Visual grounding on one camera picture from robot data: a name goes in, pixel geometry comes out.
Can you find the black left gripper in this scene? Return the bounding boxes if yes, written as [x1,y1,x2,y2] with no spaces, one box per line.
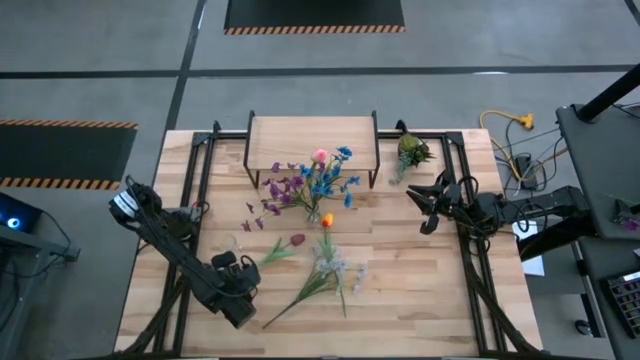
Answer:
[209,249,261,330]

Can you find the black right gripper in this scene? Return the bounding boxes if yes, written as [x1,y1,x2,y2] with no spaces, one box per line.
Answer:
[405,169,474,236]

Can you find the slim clear glass vase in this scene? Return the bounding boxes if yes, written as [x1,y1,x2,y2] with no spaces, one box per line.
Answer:
[219,233,244,253]

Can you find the dark red artificial tulip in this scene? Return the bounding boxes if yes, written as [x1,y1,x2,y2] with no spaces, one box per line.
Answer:
[257,232,307,269]

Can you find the white artificial flower bunch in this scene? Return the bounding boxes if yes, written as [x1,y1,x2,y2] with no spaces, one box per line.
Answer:
[261,243,370,330]

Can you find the purple artificial flower bunch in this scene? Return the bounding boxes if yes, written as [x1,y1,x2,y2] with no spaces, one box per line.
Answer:
[240,160,307,234]

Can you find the orange artificial tulip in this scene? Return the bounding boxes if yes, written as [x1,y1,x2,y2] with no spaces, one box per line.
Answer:
[319,212,349,319]

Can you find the blue artificial flower bunch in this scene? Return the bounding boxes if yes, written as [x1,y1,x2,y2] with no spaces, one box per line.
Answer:
[298,145,362,216]

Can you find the pink artificial tulip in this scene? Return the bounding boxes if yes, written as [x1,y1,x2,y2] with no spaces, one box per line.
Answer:
[309,148,331,211]

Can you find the wooden shelf with black legs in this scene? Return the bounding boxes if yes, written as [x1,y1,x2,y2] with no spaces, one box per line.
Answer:
[243,110,381,190]

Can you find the potted green succulent plant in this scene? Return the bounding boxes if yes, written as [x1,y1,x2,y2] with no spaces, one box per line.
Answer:
[388,132,435,187]

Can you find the black power strip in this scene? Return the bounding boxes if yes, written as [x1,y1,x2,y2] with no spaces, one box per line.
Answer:
[514,153,540,191]

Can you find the white paper sheet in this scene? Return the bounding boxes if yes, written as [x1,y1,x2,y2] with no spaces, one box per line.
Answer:
[512,222,546,279]

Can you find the black support beam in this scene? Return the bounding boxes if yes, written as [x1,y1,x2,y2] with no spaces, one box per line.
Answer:
[517,214,597,262]

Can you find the dark grey desk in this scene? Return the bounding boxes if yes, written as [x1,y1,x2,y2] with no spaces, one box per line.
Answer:
[572,234,640,360]

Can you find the small purple flower item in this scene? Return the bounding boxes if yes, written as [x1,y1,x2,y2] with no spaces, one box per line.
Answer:
[613,198,640,232]

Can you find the black pole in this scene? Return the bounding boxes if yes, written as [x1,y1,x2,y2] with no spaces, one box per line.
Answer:
[577,63,640,124]

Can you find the black hazard-striped floor mat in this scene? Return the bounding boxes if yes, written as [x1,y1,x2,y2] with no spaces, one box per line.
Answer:
[223,0,407,36]
[0,118,139,191]

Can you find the grey equipment cart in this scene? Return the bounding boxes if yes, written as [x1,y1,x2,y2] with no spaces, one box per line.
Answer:
[0,224,81,360]

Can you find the black backlit keyboard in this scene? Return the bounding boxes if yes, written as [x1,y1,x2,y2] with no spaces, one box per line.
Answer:
[602,269,640,341]

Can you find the black device with blue light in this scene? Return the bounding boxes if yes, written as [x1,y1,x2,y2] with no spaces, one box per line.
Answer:
[0,192,44,236]

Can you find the black aluminium table frame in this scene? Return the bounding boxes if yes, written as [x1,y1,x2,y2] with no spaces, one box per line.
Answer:
[117,118,544,359]

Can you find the black power cable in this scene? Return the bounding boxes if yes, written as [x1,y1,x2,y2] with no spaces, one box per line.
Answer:
[492,117,571,191]

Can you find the yellow extension cable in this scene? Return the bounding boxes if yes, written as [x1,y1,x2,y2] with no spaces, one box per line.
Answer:
[478,109,536,184]

